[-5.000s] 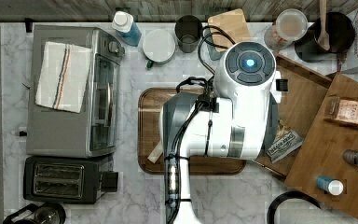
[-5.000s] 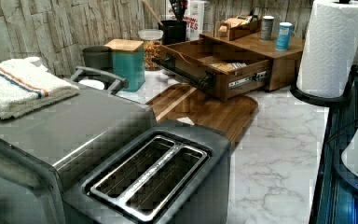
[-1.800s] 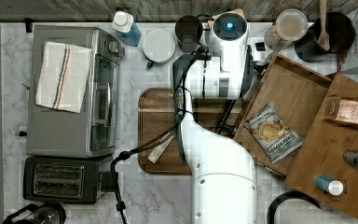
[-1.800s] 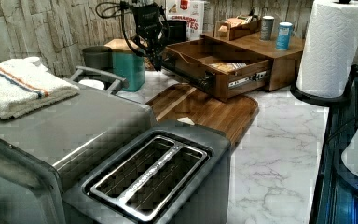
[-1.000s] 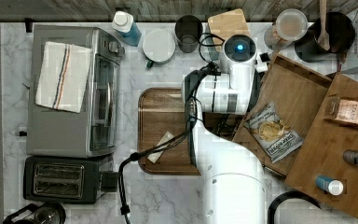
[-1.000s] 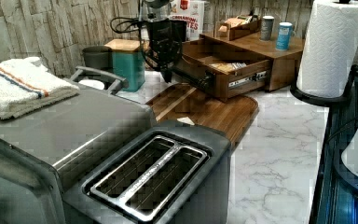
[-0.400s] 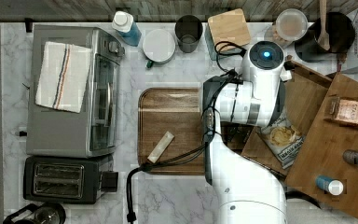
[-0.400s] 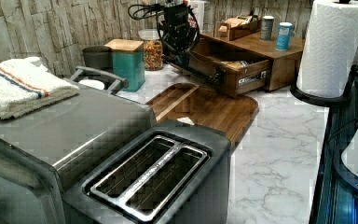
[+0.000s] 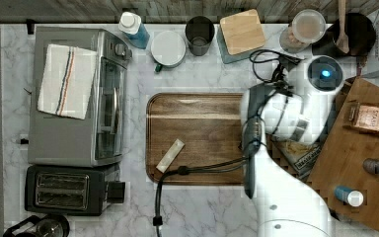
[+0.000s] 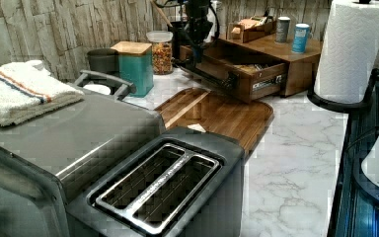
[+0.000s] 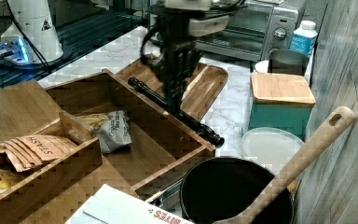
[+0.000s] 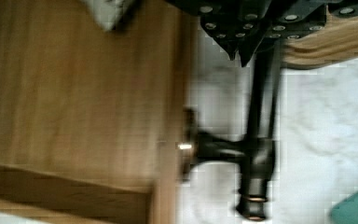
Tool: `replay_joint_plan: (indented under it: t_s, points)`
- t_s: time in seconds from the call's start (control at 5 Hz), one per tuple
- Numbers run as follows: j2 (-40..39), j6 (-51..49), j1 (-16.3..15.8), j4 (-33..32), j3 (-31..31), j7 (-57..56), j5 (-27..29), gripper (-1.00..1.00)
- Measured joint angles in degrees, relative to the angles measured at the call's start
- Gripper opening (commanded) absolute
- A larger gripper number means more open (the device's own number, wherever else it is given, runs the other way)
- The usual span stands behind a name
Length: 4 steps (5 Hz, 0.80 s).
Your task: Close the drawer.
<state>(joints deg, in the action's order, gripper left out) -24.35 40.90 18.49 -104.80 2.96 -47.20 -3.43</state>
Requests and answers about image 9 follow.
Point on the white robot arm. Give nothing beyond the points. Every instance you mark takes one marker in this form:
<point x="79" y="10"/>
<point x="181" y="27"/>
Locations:
<point x="282" y="123"/>

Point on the tea packets in drawer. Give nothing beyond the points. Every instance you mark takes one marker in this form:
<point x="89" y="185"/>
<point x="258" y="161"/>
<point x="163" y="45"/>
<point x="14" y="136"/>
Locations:
<point x="302" y="158"/>

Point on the wooden cutting board tray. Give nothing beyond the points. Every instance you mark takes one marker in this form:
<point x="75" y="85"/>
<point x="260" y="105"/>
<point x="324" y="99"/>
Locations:
<point x="207" y="123"/>

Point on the small beige packet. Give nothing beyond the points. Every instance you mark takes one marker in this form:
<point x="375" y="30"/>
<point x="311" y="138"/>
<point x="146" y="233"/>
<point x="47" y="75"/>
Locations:
<point x="170" y="156"/>

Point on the white mug with lid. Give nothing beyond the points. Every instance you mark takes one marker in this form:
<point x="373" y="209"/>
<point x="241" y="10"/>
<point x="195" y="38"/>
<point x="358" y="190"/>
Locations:
<point x="168" y="50"/>

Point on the dark grey cup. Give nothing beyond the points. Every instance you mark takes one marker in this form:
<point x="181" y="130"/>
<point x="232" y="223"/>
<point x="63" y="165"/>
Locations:
<point x="199" y="32"/>

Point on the teal canister with wooden lid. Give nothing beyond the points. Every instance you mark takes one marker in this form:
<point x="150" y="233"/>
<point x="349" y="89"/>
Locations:
<point x="239" y="35"/>

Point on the blue bottle with white cap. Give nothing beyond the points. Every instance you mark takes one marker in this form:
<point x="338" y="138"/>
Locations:
<point x="131" y="25"/>

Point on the white striped folded towel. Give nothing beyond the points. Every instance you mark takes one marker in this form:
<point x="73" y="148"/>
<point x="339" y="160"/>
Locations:
<point x="67" y="79"/>

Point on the black two-slot toaster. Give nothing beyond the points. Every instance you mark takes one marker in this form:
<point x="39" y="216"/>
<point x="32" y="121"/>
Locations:
<point x="73" y="190"/>

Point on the silver toaster oven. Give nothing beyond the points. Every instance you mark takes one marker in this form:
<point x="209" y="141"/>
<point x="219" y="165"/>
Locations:
<point x="96" y="140"/>

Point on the glass jar with snacks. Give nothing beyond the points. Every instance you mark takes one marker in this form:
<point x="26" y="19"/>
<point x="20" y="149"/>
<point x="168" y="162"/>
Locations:
<point x="307" y="27"/>

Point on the wooden spoon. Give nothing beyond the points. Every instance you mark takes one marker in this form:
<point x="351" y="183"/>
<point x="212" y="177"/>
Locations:
<point x="342" y="41"/>

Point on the blue spice shaker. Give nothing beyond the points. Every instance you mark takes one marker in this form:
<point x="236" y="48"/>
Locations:
<point x="352" y="197"/>

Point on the black utensil holder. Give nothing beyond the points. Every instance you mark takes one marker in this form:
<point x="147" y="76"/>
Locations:
<point x="361" y="37"/>

